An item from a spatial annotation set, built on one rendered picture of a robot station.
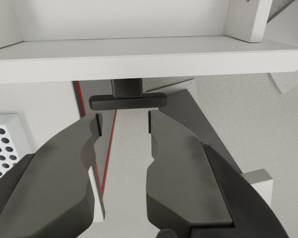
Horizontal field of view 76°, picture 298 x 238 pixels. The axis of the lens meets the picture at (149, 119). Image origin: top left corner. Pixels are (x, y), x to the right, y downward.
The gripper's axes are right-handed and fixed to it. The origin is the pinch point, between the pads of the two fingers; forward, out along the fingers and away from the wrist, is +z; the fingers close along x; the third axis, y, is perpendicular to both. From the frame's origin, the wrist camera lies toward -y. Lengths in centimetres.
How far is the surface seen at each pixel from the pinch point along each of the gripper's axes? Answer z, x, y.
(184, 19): 12.8, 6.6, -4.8
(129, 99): 5.2, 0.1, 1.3
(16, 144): 17.2, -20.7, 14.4
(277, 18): 93, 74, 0
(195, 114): 65, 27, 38
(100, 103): 5.2, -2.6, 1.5
